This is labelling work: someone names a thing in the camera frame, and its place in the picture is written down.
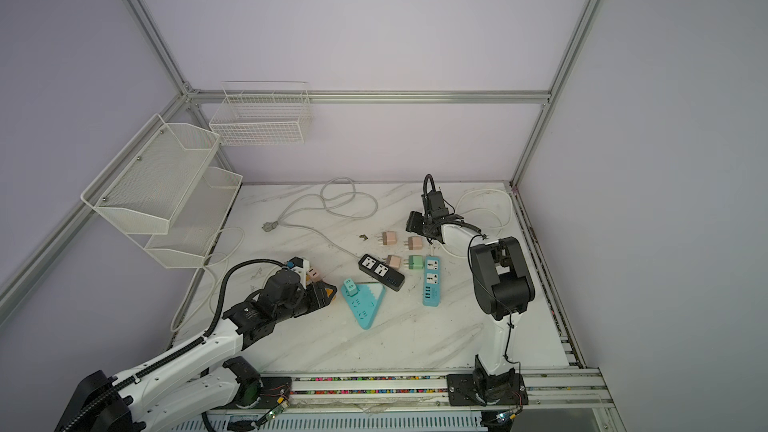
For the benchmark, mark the pink plug on orange strip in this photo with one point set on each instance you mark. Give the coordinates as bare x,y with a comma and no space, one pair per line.
315,275

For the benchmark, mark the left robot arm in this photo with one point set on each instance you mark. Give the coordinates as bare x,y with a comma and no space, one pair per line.
204,372

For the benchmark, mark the pink plug black strip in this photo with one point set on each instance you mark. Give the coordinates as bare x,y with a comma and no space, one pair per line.
389,238
414,243

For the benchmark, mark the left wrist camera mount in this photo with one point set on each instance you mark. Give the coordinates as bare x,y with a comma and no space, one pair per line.
299,265

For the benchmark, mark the black power strip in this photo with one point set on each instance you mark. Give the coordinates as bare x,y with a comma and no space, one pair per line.
381,272

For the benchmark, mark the white wire basket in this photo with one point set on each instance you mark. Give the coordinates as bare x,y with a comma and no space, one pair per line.
263,113

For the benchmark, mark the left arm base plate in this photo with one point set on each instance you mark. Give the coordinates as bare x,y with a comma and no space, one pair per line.
263,394

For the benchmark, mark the blue power strip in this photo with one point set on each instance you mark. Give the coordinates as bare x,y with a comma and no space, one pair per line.
432,282

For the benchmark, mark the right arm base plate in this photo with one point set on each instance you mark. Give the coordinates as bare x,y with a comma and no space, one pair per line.
494,390

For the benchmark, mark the teal plug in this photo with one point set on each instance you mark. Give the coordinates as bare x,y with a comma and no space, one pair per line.
349,288

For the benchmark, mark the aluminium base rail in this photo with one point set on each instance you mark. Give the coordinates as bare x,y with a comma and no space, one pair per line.
371,393

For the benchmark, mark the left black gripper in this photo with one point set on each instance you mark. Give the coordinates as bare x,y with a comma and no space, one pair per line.
319,296

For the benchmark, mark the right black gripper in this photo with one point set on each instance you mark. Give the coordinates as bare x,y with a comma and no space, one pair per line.
412,223

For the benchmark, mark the green plug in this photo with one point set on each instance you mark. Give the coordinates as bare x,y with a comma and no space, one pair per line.
415,262

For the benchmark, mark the white mesh shelf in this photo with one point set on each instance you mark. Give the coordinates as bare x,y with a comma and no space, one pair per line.
191,236
143,190

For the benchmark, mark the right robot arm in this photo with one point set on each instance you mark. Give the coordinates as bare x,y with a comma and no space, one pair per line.
502,287

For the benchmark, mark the teal triangular power strip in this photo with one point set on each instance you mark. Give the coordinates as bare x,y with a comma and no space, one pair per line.
365,305

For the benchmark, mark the lower white mesh shelf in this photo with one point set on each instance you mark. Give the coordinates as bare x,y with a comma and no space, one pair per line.
191,236

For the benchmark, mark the upper white mesh shelf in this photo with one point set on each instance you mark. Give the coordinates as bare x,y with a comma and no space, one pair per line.
143,190

